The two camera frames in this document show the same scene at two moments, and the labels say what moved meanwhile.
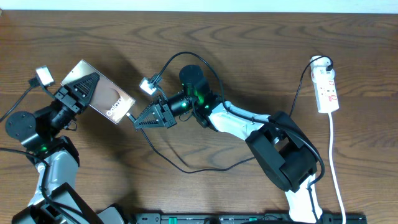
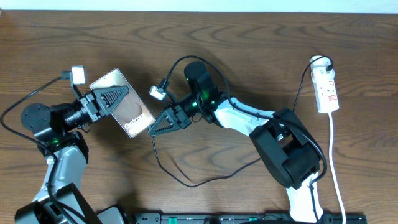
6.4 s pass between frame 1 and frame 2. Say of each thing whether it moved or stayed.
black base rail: stayed
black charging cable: moved
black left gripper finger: moved
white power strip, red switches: stayed
